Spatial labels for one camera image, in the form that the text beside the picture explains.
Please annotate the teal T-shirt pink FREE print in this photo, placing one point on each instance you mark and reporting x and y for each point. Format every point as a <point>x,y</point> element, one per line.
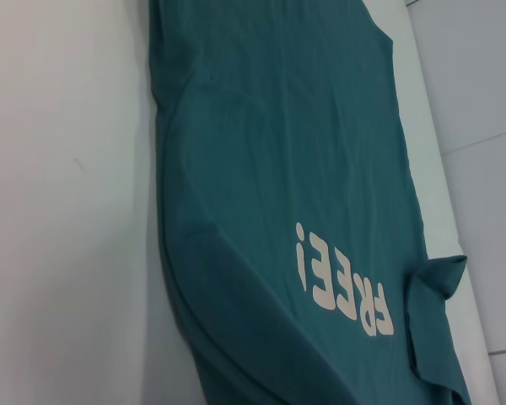
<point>278,169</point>

